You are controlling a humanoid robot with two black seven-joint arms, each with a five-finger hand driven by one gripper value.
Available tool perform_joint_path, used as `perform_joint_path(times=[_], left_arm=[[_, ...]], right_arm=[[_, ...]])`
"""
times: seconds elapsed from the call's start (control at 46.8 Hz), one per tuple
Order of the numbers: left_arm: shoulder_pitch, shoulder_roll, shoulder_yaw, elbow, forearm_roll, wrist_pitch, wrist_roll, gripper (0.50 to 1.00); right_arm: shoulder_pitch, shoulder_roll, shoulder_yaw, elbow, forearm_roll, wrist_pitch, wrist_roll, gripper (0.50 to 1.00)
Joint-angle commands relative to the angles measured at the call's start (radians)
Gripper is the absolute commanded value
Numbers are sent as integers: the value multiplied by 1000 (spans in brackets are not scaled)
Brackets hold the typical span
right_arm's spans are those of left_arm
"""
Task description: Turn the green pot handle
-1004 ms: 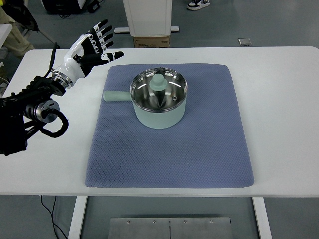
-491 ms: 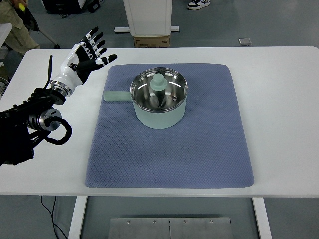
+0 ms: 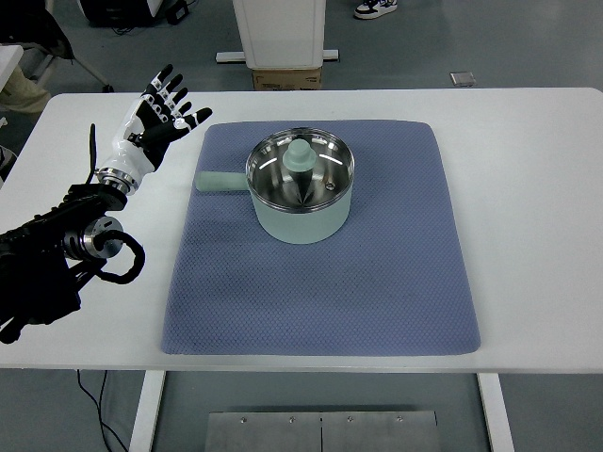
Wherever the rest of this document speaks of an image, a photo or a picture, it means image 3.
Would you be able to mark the blue quilted mat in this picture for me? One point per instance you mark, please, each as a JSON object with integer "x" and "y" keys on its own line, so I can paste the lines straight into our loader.
{"x": 235, "y": 306}

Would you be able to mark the grey metal plate with screws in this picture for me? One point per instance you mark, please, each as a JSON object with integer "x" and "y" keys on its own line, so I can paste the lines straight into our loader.
{"x": 282, "y": 433}

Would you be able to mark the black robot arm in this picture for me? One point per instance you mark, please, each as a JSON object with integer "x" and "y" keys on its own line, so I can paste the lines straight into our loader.
{"x": 37, "y": 278}

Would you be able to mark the person's shoe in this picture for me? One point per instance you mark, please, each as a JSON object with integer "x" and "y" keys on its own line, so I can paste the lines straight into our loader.
{"x": 372, "y": 8}

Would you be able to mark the glass lid with green knob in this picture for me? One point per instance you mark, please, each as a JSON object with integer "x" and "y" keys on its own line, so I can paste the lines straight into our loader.
{"x": 297, "y": 157}

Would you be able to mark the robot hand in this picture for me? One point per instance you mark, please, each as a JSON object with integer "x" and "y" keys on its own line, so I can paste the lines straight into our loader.
{"x": 127, "y": 157}

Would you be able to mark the white stand with foot bar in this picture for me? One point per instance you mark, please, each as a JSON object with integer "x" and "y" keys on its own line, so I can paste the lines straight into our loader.
{"x": 282, "y": 33}

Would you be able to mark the cardboard box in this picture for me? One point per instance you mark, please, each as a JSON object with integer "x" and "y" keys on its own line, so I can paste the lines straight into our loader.
{"x": 282, "y": 80}

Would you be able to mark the white side table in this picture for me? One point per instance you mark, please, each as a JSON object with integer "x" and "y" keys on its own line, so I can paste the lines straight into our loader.
{"x": 8, "y": 59}

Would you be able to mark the white table leg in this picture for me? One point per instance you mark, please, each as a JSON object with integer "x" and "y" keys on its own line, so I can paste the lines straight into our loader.
{"x": 497, "y": 414}
{"x": 146, "y": 414}

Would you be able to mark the black floor equipment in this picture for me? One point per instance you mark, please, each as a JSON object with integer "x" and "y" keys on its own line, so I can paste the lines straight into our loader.
{"x": 113, "y": 11}

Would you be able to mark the grey floor socket plate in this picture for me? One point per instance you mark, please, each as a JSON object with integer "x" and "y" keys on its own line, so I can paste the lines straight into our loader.
{"x": 462, "y": 78}

